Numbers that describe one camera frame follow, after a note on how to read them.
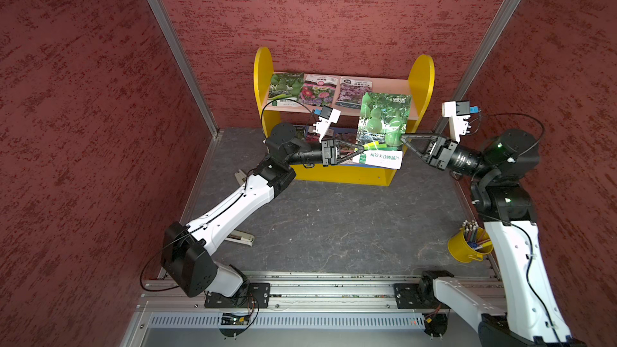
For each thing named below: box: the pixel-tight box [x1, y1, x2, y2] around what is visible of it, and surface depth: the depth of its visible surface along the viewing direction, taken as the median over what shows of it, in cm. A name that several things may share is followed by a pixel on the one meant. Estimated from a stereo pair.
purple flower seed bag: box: [335, 77, 373, 110], surface depth 79 cm
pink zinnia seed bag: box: [299, 73, 340, 107], surface depth 79 cm
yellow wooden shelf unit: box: [253, 47, 435, 186], surface depth 59 cm
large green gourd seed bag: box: [352, 92, 413, 170], surface depth 56 cm
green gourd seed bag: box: [268, 72, 305, 107], surface depth 80 cm
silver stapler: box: [224, 229, 256, 247], surface depth 86 cm
